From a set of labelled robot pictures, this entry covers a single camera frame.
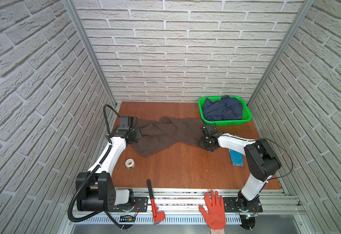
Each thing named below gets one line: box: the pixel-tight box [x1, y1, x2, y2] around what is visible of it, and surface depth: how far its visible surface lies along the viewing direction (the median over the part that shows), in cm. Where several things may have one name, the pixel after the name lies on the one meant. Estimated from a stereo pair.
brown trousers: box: [130, 116, 206, 157], surface depth 100 cm
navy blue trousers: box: [201, 95, 244, 121], surface depth 111 cm
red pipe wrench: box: [146, 178, 166, 225], surface depth 71 cm
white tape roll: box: [124, 158, 136, 170], surface depth 87 cm
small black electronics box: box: [119, 214, 136, 223], surface depth 73 cm
